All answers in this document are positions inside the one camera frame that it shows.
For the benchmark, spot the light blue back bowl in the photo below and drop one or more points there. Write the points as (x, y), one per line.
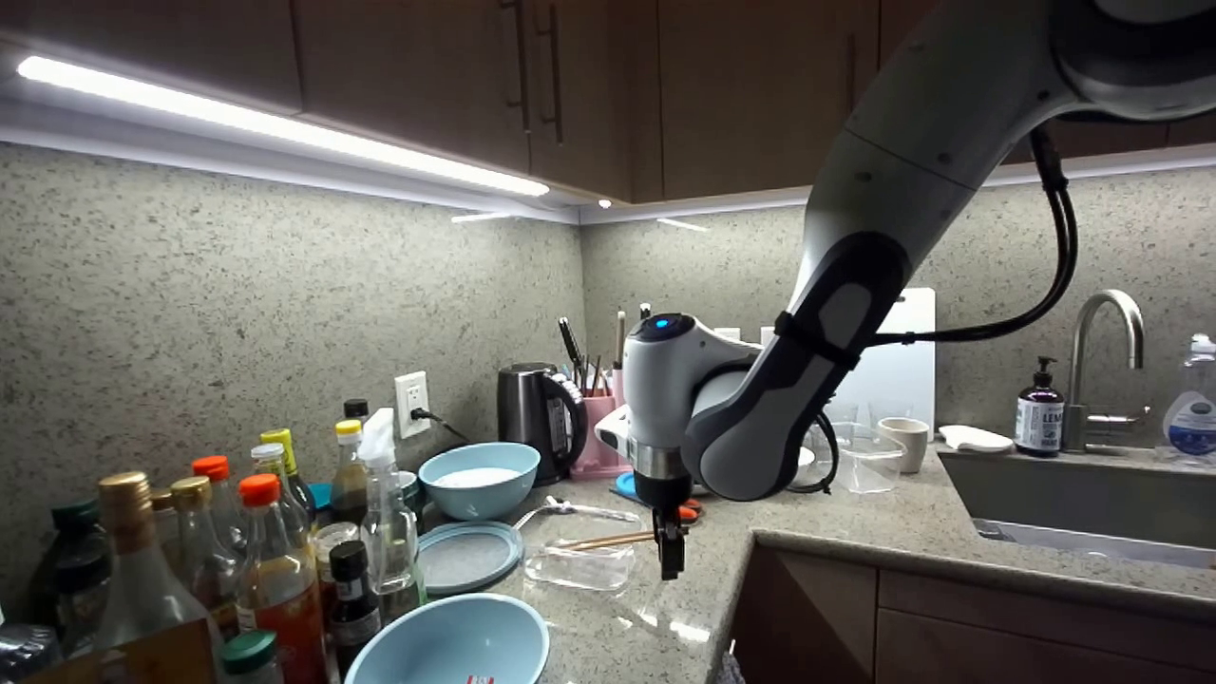
(480, 480)

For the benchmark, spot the light blue front bowl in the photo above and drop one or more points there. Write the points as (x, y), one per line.
(456, 640)

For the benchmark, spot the light blue bowl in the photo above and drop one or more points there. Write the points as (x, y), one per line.
(456, 640)
(480, 480)

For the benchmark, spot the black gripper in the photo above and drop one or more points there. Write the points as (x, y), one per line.
(665, 495)

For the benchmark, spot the blue silicone lid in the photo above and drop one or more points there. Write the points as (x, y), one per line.
(623, 482)

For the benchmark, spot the red cap bottle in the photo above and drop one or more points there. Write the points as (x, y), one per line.
(224, 505)

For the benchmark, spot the gold cap sauce bottle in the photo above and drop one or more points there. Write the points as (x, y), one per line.
(153, 628)

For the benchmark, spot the steel sink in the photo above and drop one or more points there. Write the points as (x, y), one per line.
(1145, 501)

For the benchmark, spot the orange cap sauce bottle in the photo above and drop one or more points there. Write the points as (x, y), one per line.
(280, 585)

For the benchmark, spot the clear spray bottle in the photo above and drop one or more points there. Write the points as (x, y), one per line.
(387, 526)

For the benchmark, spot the white cutting board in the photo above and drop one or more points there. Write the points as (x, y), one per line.
(894, 382)

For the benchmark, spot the light blue plate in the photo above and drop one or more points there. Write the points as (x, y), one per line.
(470, 557)

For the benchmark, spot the pink knife block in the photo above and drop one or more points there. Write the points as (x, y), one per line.
(603, 396)

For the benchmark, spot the blue dish soap bottle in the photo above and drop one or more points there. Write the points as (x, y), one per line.
(1189, 418)

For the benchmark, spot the green cap dark bottle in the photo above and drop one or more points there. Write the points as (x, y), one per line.
(69, 577)

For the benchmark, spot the clear glass container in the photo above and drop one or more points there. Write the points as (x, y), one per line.
(580, 569)

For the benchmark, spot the clear plastic container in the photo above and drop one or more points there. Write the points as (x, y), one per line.
(869, 456)

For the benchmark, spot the green lid jar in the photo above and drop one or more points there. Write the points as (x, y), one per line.
(253, 659)

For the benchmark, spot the wooden chopsticks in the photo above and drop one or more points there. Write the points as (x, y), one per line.
(606, 541)

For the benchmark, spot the dark soap dispenser bottle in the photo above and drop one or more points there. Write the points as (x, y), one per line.
(1038, 415)

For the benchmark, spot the black electric kettle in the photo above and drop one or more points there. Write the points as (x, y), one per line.
(539, 408)

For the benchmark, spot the white ceramic cup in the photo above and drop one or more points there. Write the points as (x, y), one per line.
(910, 436)

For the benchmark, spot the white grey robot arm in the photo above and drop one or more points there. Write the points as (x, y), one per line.
(967, 85)

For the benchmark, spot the wall power outlet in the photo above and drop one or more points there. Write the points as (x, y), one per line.
(411, 403)

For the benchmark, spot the white sponge cloth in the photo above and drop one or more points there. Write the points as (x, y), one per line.
(972, 438)

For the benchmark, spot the metal spoon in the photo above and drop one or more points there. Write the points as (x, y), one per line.
(562, 505)

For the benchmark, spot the black cap small bottle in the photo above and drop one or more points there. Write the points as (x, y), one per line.
(356, 613)

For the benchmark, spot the under cabinet light strip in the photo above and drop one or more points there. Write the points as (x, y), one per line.
(263, 121)

